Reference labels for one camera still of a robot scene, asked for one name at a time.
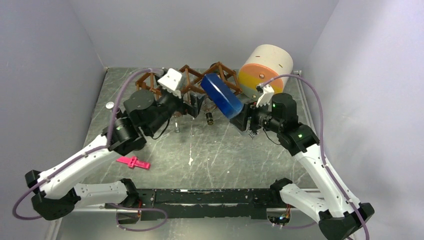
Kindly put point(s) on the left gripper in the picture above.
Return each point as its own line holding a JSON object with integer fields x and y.
{"x": 194, "y": 107}

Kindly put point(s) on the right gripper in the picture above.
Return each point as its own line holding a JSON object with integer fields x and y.
{"x": 240, "y": 120}

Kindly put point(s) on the clear square labelled liquor bottle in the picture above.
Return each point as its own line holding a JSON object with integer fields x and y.
{"x": 208, "y": 110}

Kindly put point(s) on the blue square bottle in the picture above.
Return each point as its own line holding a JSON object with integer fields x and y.
{"x": 225, "y": 100}

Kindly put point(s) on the clear tall glass bottle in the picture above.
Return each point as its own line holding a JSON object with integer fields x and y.
{"x": 176, "y": 119}

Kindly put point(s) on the olive green wine bottle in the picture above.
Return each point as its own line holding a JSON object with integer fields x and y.
{"x": 216, "y": 69}

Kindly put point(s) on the brown wooden wine rack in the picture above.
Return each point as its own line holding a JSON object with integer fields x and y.
{"x": 192, "y": 80}

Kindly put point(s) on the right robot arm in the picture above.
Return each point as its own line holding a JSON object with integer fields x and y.
{"x": 339, "y": 213}

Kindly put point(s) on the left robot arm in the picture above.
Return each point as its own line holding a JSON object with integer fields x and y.
{"x": 59, "y": 190}

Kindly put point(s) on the silver round bottle cap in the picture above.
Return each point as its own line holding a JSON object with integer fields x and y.
{"x": 109, "y": 105}

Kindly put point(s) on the cream orange yellow cylinder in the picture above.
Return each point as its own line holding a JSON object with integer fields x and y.
{"x": 265, "y": 62}

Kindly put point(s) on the pink plastic tool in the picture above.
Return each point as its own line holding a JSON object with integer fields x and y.
{"x": 134, "y": 162}

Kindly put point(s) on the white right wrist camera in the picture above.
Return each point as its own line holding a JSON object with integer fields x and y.
{"x": 266, "y": 95}

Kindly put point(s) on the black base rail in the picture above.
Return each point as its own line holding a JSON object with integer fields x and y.
{"x": 254, "y": 203}

